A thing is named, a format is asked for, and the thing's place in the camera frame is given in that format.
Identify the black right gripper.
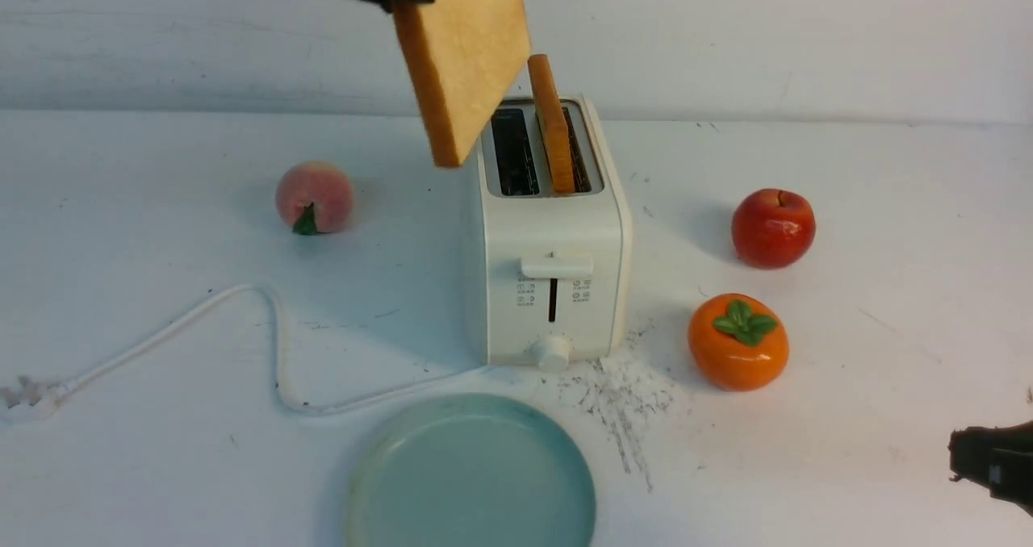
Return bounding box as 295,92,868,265
947,421,1032,515

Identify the toast slice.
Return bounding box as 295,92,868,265
392,0,531,169
527,53,576,195

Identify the white two-slot toaster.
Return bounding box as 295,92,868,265
460,96,634,372

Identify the pink peach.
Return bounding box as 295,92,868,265
274,161,355,236

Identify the orange persimmon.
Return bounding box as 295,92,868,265
687,293,791,392

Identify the red apple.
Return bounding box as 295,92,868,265
730,188,817,269

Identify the light green plate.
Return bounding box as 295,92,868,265
343,393,597,546

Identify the white power cord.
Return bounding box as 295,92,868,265
0,283,491,423

